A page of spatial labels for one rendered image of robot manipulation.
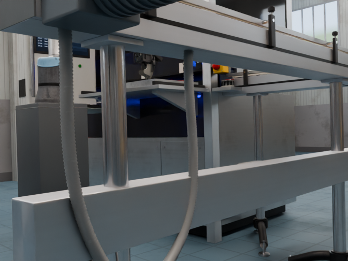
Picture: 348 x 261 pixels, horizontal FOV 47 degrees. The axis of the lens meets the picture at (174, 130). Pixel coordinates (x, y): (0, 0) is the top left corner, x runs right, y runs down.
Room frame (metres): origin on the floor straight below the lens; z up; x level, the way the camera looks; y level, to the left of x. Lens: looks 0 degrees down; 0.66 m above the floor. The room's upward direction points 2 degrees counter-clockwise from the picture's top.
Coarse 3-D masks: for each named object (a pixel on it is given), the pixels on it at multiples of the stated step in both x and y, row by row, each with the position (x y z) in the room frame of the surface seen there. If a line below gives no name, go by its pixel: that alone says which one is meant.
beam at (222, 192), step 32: (288, 160) 1.29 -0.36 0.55; (320, 160) 1.44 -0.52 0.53; (64, 192) 0.75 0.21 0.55; (96, 192) 0.74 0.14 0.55; (128, 192) 0.79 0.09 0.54; (160, 192) 0.85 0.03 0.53; (224, 192) 1.02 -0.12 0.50; (256, 192) 1.13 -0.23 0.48; (288, 192) 1.26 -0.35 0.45; (32, 224) 0.65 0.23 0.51; (64, 224) 0.68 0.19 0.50; (96, 224) 0.73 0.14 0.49; (128, 224) 0.79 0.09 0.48; (160, 224) 0.85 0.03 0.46; (192, 224) 0.93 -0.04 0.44; (32, 256) 0.65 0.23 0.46; (64, 256) 0.68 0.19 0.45
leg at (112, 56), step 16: (96, 48) 0.83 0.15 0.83; (112, 48) 0.79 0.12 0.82; (128, 48) 0.84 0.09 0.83; (112, 64) 0.79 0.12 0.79; (112, 80) 0.79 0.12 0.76; (112, 96) 0.79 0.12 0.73; (112, 112) 0.79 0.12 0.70; (112, 128) 0.79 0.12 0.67; (112, 144) 0.79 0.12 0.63; (112, 160) 0.79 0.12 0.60; (112, 176) 0.79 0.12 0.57; (112, 256) 0.79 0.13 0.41; (128, 256) 0.81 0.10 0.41
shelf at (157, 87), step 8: (128, 88) 2.16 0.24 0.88; (136, 88) 2.12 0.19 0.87; (144, 88) 2.07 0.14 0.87; (152, 88) 2.04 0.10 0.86; (160, 88) 2.01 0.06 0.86; (168, 88) 2.05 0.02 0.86; (176, 88) 2.10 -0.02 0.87; (200, 88) 2.24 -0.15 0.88; (80, 96) 2.47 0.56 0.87; (88, 96) 2.41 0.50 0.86; (96, 96) 2.41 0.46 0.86; (128, 96) 2.48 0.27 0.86; (136, 96) 2.50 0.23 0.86; (144, 96) 2.51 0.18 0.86; (152, 96) 2.53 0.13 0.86
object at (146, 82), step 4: (144, 80) 2.11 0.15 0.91; (148, 80) 2.09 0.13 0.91; (152, 80) 2.07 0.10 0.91; (156, 80) 2.07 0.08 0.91; (160, 80) 2.08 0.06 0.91; (164, 80) 2.11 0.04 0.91; (168, 80) 2.13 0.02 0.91; (172, 80) 2.15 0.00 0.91; (176, 80) 2.17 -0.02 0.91; (128, 84) 2.20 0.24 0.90; (132, 84) 2.18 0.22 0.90; (136, 84) 2.16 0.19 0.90; (140, 84) 2.13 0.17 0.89; (144, 84) 2.11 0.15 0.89; (148, 84) 2.09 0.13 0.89
